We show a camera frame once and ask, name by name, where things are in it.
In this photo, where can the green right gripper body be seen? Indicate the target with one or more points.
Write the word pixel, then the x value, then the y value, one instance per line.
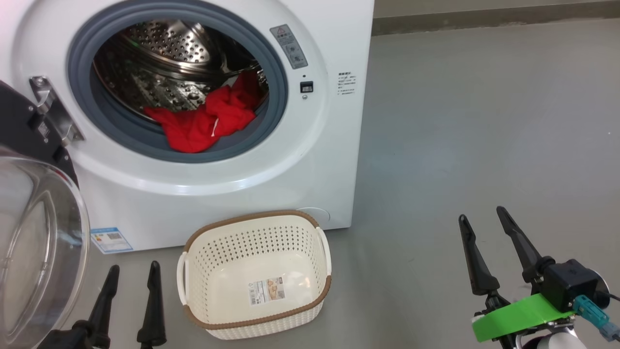
pixel 518 317

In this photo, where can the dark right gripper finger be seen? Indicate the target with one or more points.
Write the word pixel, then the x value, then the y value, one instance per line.
pixel 523 247
pixel 479 266

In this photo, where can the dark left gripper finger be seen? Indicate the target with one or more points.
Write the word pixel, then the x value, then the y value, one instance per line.
pixel 102 310
pixel 153 310

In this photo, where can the red garment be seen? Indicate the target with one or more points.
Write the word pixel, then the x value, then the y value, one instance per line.
pixel 193 128

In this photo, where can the washing machine glass door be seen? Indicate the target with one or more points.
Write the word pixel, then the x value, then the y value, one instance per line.
pixel 19 126

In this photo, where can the cream basket with brown rim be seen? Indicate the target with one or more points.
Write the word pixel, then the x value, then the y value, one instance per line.
pixel 227 291

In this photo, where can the white front-load washing machine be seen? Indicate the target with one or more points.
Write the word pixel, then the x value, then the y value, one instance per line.
pixel 290 169

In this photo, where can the metal door hinge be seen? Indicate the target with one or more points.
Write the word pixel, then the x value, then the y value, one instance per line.
pixel 53 111

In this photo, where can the grey rubber door gasket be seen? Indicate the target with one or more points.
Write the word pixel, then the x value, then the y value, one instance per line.
pixel 80 72

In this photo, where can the stainless steel washer drum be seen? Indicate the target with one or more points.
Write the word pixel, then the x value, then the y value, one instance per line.
pixel 164 43

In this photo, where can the blue energy label sticker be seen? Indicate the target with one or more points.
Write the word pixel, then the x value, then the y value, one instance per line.
pixel 111 241

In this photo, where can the paper product label sticker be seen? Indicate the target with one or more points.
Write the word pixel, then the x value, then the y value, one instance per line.
pixel 267 292

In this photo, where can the round white filter cover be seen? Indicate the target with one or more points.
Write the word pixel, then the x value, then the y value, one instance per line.
pixel 319 215

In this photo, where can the small printed text label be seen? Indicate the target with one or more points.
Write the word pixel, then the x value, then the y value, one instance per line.
pixel 347 84

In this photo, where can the grey warning sticker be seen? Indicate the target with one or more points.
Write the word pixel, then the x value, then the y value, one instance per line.
pixel 290 48

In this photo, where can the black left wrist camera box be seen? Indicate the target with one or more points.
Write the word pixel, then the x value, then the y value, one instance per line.
pixel 55 340

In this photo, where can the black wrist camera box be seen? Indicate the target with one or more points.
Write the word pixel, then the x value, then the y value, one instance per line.
pixel 55 340
pixel 566 286

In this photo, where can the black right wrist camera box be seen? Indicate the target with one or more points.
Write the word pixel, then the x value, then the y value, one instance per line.
pixel 566 286

